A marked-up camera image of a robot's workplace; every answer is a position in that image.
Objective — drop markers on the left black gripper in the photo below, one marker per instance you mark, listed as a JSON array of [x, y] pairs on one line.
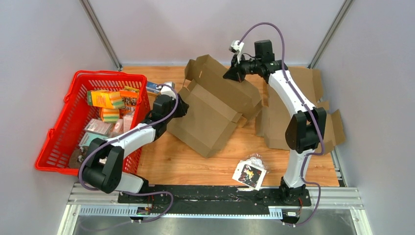
[[182, 107]]

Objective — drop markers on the teal packaged item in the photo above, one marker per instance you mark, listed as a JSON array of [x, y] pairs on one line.
[[88, 137]]

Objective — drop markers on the orange sponge pack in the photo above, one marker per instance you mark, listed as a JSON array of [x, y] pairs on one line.
[[105, 99]]

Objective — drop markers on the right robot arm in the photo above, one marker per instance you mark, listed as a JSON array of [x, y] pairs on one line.
[[306, 128]]

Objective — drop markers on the plastic bag with printed card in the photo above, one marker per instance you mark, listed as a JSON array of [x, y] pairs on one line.
[[251, 171]]

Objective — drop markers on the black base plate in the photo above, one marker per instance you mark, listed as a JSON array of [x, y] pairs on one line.
[[219, 200]]

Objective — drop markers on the red plastic shopping basket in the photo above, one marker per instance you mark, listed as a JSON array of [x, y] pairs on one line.
[[65, 136]]

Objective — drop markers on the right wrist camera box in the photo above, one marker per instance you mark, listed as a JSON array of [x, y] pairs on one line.
[[236, 48]]

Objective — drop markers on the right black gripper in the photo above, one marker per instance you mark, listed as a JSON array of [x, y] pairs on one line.
[[234, 72]]

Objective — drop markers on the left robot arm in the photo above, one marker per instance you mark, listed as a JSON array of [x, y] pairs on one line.
[[103, 167]]

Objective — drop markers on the pink packaged item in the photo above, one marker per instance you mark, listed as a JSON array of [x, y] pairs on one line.
[[99, 127]]

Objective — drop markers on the orange snack packet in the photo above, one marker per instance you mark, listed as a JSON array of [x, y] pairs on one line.
[[129, 96]]

